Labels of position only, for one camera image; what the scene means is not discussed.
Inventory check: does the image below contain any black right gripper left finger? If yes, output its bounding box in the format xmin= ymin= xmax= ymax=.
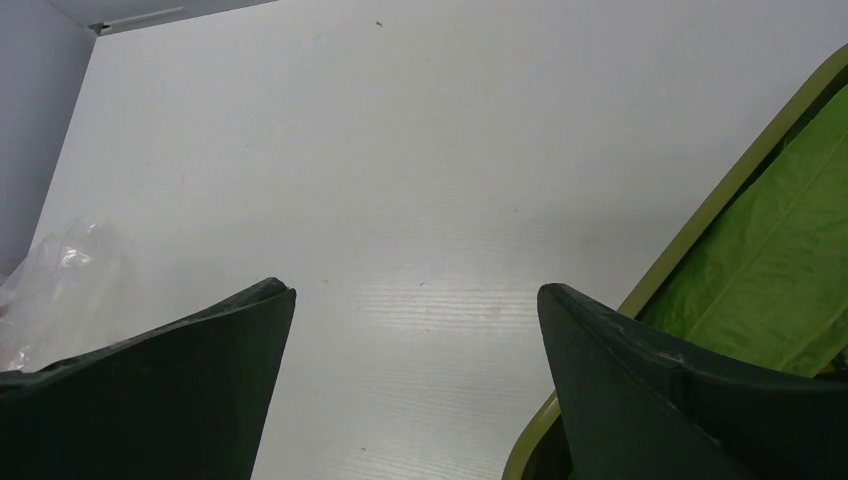
xmin=1 ymin=277 xmax=297 ymax=479

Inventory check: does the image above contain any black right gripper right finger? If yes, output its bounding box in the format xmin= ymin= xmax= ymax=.
xmin=537 ymin=284 xmax=847 ymax=479

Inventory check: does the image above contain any clear orange zip bag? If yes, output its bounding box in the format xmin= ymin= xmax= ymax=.
xmin=1 ymin=217 xmax=152 ymax=372

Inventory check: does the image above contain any green leaf vegetable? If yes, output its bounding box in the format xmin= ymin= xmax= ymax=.
xmin=641 ymin=91 xmax=847 ymax=377

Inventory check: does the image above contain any olive green plastic bin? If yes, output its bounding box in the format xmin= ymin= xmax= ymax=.
xmin=502 ymin=46 xmax=847 ymax=479

